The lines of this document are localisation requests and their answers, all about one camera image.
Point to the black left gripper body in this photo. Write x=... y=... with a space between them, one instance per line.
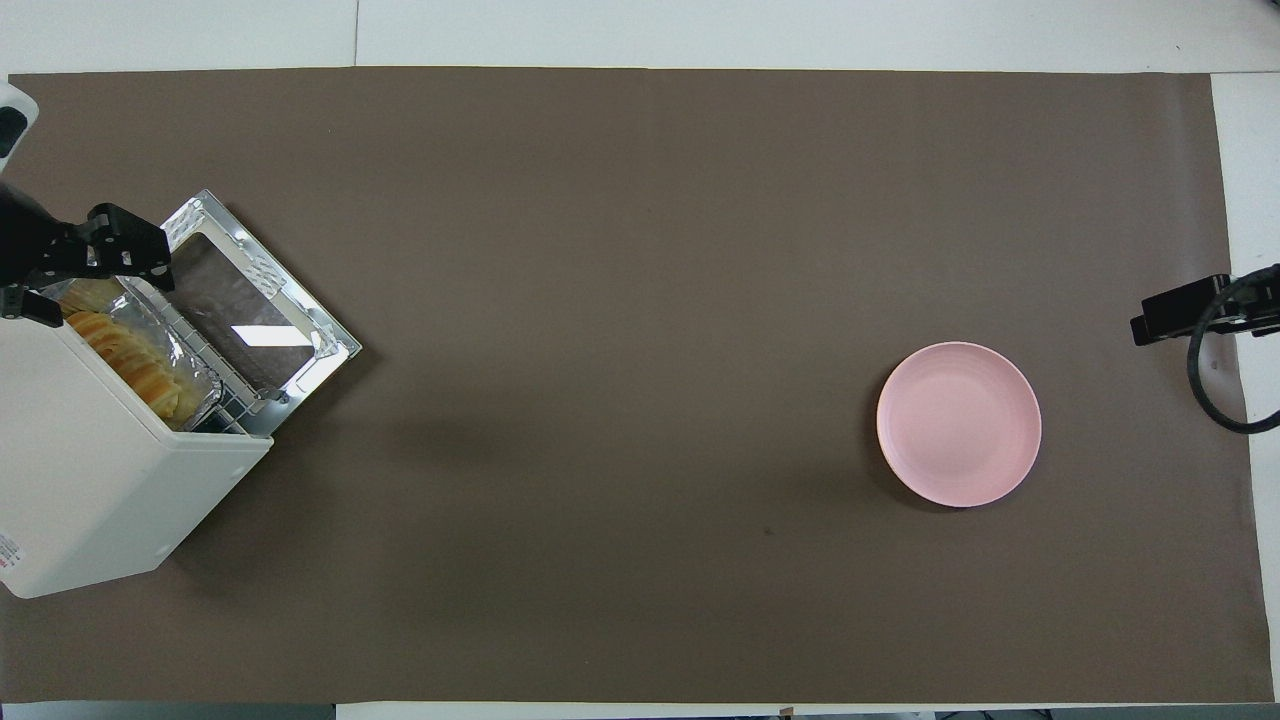
x=30 y=245

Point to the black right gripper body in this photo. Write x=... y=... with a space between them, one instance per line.
x=1262 y=305

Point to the aluminium foil tray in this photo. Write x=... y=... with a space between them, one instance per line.
x=170 y=345

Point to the yellow sliced bread loaf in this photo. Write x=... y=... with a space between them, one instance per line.
x=130 y=365

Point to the glass oven door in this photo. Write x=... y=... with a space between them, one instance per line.
x=250 y=300

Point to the cream toaster oven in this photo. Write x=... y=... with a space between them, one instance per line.
x=80 y=480

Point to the pink round plate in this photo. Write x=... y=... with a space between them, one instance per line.
x=960 y=425

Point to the brown table mat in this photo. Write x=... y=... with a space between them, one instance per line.
x=600 y=200

